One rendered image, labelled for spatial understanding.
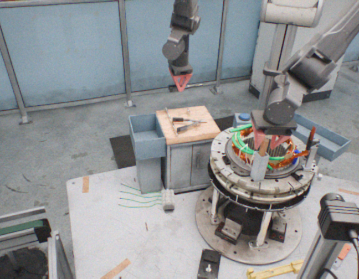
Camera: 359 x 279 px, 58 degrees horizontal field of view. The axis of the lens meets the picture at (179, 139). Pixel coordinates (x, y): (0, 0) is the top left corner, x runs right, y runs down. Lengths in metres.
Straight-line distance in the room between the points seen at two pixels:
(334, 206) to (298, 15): 0.90
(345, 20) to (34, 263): 1.95
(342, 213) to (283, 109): 0.28
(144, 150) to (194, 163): 0.21
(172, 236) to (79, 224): 0.34
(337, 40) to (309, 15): 0.56
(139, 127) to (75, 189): 0.37
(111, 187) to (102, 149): 1.49
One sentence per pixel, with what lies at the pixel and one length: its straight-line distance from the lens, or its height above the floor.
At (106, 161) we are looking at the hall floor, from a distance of 2.69.
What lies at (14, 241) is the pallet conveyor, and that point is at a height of 0.72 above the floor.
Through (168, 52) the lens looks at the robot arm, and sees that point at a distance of 1.01.
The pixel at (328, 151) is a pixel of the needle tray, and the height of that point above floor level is 1.05.
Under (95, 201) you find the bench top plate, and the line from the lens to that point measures 1.31.
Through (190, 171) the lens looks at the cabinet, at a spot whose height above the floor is 0.89.
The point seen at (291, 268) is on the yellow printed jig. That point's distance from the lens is 1.16.
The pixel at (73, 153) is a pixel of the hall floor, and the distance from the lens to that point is 2.84.
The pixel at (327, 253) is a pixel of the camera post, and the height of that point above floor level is 1.31.
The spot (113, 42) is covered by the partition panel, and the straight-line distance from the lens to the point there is 3.10.
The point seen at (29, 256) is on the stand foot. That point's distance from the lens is 2.20.
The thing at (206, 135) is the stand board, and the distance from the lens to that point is 1.14.
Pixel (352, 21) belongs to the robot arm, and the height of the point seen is 1.54.
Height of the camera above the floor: 1.72
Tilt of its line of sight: 37 degrees down
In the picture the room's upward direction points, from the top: 2 degrees clockwise
